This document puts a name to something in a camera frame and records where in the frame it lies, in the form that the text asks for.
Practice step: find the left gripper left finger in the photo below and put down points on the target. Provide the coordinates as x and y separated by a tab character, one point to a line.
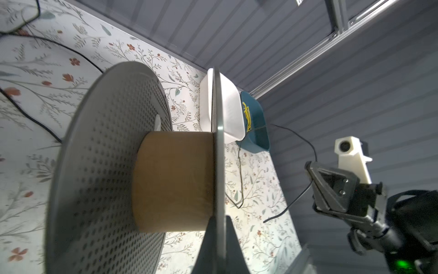
207	259

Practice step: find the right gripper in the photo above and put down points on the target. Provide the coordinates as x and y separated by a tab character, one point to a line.
364	205

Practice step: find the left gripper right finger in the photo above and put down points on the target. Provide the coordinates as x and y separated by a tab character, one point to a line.
235	261

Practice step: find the grey perforated cable spool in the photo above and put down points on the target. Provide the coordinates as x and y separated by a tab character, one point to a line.
137	171

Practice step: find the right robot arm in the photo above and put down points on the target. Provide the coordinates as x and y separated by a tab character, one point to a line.
403	227

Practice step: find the teal plastic bin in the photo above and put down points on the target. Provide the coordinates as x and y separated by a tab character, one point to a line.
256	138

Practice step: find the white plastic bin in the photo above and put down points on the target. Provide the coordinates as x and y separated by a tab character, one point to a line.
234	127

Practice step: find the floral table mat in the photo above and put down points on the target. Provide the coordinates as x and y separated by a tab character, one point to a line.
52	52

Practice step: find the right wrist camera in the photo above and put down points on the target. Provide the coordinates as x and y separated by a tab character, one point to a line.
353	156

